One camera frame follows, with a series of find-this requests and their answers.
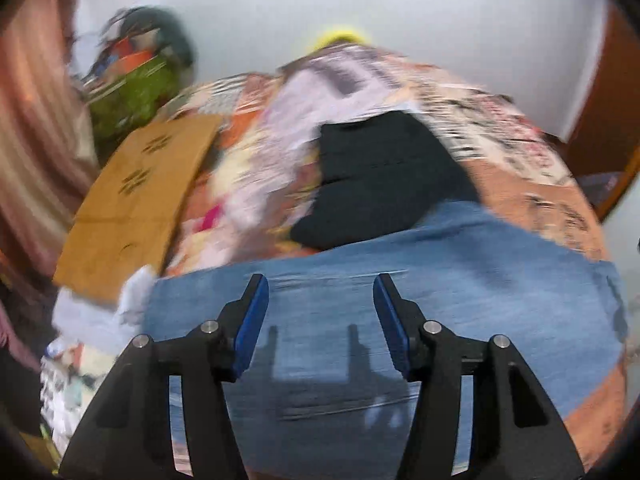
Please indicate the yellow object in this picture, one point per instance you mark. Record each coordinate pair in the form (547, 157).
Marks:
(340, 38)

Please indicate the brown wooden door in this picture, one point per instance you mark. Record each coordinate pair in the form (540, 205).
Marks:
(610, 110)

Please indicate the white patterned cloth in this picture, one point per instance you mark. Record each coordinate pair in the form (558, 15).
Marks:
(65, 390)

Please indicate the pink curtain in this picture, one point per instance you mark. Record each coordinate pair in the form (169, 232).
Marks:
(35, 110)

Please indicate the black folded garment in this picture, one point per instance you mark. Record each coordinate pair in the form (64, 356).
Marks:
(380, 175)

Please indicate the printed blanket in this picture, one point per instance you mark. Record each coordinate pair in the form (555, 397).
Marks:
(515, 180)

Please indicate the blue denim pants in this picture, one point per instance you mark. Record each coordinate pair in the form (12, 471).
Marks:
(475, 285)

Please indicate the dark grey bag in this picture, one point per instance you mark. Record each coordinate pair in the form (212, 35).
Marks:
(170, 30)

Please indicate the orange box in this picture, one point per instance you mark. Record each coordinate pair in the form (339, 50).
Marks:
(130, 57)

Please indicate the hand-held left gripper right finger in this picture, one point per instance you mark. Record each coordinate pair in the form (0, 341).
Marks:
(391, 326)

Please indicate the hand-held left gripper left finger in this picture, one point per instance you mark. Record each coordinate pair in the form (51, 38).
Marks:
(250, 326)

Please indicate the pale blue cloth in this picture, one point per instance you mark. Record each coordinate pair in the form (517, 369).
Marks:
(90, 315)

